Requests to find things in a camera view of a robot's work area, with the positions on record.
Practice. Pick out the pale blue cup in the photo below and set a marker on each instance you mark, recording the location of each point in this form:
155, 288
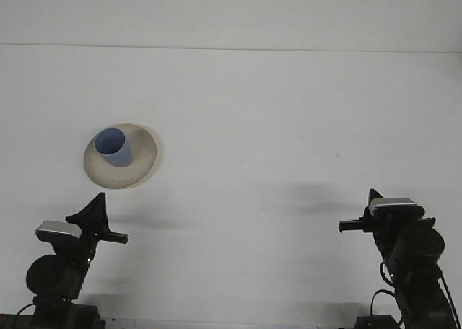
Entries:
119, 157

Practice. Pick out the pale round plate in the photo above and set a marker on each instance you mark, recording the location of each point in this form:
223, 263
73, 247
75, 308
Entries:
140, 159

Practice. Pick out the dark robot mounting platform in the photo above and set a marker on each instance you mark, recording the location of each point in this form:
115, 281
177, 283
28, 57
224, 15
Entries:
12, 322

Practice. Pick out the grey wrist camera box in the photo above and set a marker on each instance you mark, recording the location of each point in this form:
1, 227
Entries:
58, 229
393, 204

